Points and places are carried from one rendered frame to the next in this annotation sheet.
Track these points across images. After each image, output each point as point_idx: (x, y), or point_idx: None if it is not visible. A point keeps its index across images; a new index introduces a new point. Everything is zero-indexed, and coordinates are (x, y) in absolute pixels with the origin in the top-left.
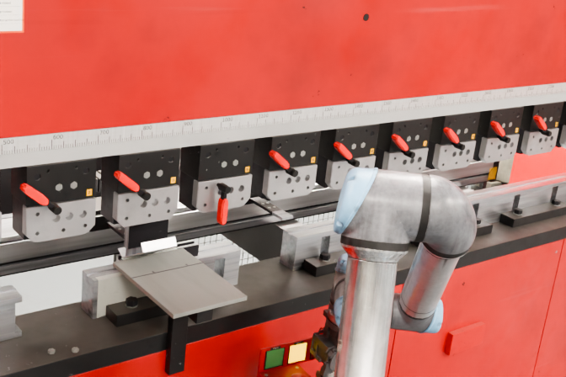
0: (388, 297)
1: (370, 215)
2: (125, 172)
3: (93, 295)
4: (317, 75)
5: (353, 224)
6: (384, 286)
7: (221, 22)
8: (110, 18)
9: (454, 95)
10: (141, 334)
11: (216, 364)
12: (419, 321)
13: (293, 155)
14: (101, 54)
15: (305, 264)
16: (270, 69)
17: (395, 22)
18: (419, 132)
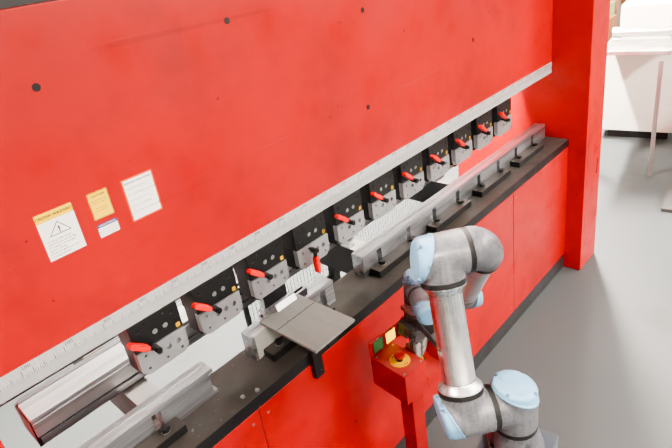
0: (463, 314)
1: (439, 268)
2: (252, 266)
3: (253, 347)
4: (349, 155)
5: (429, 277)
6: (459, 309)
7: (283, 148)
8: (214, 175)
9: (430, 132)
10: (292, 362)
11: (341, 358)
12: (470, 304)
13: (347, 210)
14: (215, 200)
15: (371, 271)
16: (320, 164)
17: (385, 102)
18: (415, 163)
